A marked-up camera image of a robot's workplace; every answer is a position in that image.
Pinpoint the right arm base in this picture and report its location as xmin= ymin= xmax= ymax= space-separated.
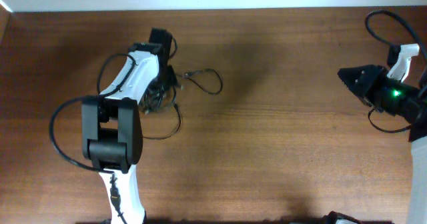
xmin=320 ymin=211 xmax=361 ymax=224

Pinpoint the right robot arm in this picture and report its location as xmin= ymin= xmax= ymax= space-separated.
xmin=338 ymin=65 xmax=426 ymax=223

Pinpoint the black cable bundle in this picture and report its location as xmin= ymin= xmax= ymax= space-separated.
xmin=139 ymin=68 xmax=224 ymax=141

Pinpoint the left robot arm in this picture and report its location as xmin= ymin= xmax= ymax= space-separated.
xmin=81 ymin=28 xmax=178 ymax=223

